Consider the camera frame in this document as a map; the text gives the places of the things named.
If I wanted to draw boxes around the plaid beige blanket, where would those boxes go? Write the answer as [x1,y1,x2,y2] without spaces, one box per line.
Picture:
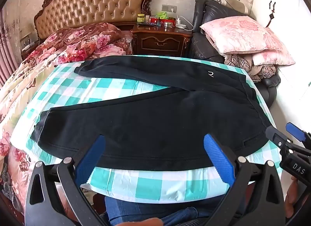
[224,52,279,83]

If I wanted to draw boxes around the black pants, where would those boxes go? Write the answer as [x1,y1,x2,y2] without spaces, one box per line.
[30,56,275,172]

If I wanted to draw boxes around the small pink floral pillow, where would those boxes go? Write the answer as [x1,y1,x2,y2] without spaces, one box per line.
[251,44,295,66]

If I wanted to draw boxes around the dark wooden nightstand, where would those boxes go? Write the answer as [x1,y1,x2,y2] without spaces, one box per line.
[131,20,193,57]

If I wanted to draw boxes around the person's right hand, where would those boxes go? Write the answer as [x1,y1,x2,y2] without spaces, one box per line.
[285,176,302,218]

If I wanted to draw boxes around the white power strip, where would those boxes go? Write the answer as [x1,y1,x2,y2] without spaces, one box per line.
[175,16,192,31]

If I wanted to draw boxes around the black leather armchair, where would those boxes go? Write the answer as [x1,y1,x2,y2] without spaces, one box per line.
[188,0,281,108]

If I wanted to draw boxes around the green white checked tablecloth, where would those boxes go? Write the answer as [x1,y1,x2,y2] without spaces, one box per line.
[11,54,283,203]

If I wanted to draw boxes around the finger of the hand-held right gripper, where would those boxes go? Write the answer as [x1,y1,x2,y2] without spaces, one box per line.
[265,125,295,152]
[285,122,311,144]

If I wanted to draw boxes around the red tin box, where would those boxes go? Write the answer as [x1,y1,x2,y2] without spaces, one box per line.
[149,17,176,25]

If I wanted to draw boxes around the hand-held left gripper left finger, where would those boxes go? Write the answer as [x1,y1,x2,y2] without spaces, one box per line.
[25,134,108,226]

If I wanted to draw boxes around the white wardrobe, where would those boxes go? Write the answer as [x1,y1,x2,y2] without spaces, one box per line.
[254,0,311,129]

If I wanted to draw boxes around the red floral quilt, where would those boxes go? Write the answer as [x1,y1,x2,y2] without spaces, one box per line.
[23,22,134,65]

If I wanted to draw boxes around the tufted leather carved headboard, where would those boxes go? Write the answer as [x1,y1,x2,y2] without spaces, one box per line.
[33,0,155,40]

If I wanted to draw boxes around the large pink floral pillow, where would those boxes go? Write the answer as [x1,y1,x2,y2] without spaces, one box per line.
[200,16,283,54]

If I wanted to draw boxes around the pink curtain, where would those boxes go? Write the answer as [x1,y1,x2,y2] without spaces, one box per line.
[0,10,22,88]

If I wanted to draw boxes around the person's blue jeans legs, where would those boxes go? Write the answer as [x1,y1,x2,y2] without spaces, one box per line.
[104,194,219,226]

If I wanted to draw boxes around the beige headrest pad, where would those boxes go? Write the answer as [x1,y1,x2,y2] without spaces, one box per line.
[211,0,249,14]

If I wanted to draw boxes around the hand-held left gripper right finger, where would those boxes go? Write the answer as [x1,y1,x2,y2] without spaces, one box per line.
[203,134,287,226]

